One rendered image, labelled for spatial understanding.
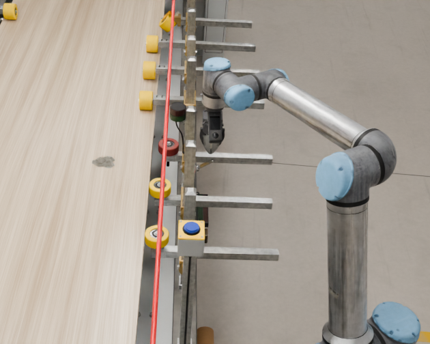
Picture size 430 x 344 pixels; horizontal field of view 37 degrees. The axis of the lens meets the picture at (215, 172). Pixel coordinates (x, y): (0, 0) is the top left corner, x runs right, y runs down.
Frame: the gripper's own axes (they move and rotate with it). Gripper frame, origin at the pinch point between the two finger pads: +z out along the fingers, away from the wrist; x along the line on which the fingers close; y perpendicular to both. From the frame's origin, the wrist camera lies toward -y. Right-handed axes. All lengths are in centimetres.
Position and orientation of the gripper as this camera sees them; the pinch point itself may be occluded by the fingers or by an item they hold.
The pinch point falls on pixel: (210, 151)
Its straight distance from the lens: 237.0
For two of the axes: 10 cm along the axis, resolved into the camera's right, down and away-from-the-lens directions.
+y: -0.2, -6.3, 7.8
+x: -10.0, -0.4, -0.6
